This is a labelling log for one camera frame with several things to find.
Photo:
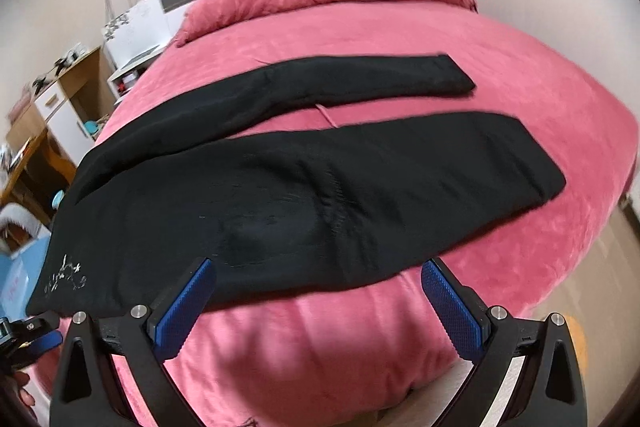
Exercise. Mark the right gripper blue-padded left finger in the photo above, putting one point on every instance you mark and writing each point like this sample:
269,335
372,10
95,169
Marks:
87,389

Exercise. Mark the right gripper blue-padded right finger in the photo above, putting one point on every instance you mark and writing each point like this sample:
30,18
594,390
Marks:
549,390

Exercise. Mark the black pants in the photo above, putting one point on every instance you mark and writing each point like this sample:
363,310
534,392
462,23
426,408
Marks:
312,210

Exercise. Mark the left hand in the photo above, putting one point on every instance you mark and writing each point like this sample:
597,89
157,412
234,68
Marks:
21,380

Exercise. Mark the wooden desk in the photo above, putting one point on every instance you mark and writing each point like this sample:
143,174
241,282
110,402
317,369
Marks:
40,174

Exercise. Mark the pink bed blanket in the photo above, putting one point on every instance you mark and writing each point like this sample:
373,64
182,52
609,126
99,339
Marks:
315,358

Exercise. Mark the teal lidded white bucket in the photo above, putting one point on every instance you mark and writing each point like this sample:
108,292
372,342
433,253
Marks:
92,127

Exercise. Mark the wooden white cabinet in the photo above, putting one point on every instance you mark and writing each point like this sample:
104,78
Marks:
80,94

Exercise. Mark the white grey nightstand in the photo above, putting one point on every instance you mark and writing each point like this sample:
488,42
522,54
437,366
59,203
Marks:
124,78

